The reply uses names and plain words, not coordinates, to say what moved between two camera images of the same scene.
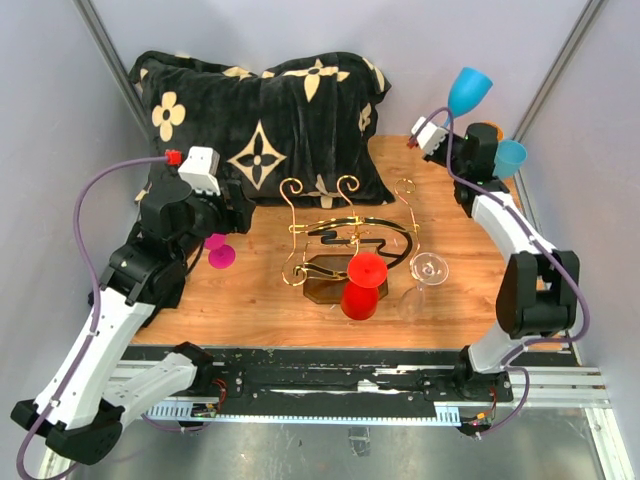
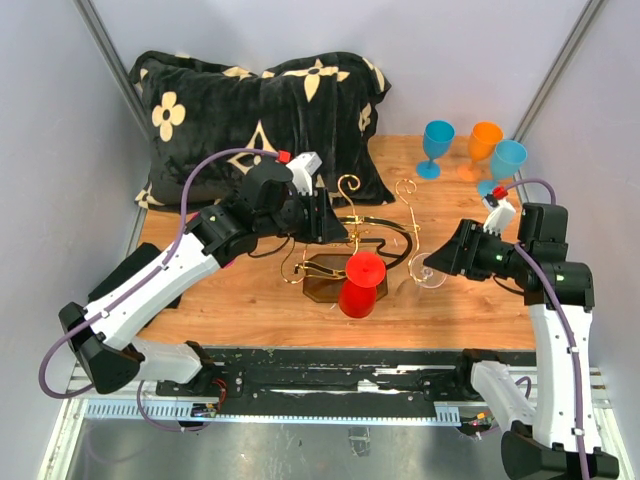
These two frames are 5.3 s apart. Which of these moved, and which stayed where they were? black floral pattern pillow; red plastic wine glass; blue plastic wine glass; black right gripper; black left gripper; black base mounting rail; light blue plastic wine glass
Moved: black right gripper; black left gripper; blue plastic wine glass
Stayed: black floral pattern pillow; red plastic wine glass; black base mounting rail; light blue plastic wine glass
